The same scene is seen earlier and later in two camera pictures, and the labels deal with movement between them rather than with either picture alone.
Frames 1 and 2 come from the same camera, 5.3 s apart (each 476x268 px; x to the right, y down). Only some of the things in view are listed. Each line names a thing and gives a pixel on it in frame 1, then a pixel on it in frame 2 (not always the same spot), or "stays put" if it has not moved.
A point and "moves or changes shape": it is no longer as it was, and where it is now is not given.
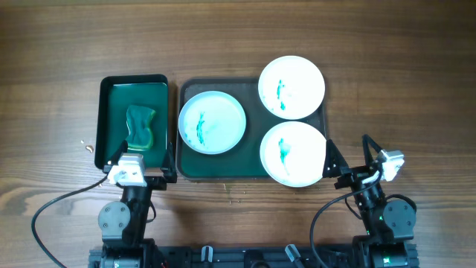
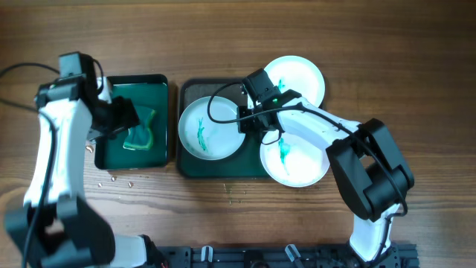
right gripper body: x=354 y=177 → x=249 y=118
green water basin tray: x=116 y=93 stays put
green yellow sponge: x=139 y=120 stays put
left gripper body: x=155 y=182 → x=113 y=116
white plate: x=212 y=123 moves or changes shape
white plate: x=291 y=88 stays put
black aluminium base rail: x=246 y=257 stays put
